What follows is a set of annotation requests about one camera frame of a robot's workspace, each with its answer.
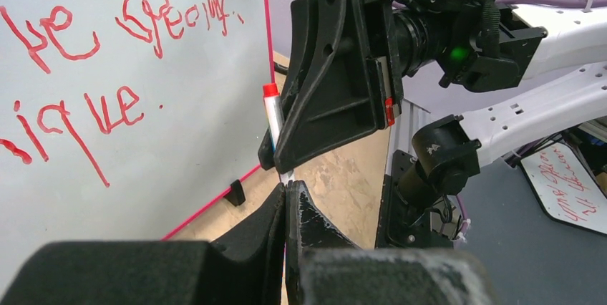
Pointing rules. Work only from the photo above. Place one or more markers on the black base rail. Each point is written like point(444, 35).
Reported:
point(396, 227)

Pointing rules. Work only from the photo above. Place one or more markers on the red whiteboard marker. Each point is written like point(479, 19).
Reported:
point(274, 113)

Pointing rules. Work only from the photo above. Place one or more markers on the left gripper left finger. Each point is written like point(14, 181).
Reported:
point(243, 266)

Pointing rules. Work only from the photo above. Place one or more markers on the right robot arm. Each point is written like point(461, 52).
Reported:
point(489, 45)

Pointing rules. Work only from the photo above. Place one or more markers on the black whiteboard easel stand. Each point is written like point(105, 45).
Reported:
point(235, 194)

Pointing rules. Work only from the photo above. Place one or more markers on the red-framed whiteboard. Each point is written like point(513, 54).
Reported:
point(121, 119)

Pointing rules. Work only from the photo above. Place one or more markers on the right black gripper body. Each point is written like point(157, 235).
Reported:
point(383, 60)

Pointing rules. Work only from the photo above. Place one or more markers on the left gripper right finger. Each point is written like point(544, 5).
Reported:
point(324, 267)

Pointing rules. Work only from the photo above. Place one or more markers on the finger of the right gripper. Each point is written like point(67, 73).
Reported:
point(277, 147)
point(331, 96)

